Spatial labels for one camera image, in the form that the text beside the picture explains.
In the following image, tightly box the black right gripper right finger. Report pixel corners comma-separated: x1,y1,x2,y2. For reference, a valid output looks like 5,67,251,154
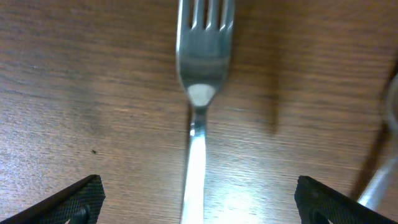
294,175,397,224

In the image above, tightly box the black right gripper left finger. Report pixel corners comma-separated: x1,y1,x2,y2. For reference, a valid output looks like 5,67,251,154
1,174,106,224

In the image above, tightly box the metal fork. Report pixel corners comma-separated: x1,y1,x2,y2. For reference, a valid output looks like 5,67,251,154
357,73,397,210
176,0,235,224

